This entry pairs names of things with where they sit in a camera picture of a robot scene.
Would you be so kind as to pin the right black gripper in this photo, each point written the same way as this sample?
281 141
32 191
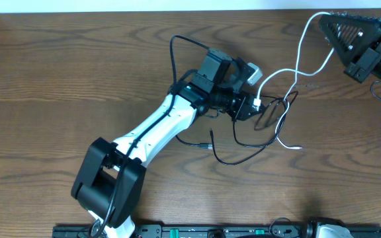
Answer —
370 29

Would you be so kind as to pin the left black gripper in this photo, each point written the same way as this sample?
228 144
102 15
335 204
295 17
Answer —
245 104

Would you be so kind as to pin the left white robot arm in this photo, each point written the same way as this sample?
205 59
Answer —
110 179

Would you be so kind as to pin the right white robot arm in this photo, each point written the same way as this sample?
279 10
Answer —
357 41

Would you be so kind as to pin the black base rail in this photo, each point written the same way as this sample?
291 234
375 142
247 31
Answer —
159 231

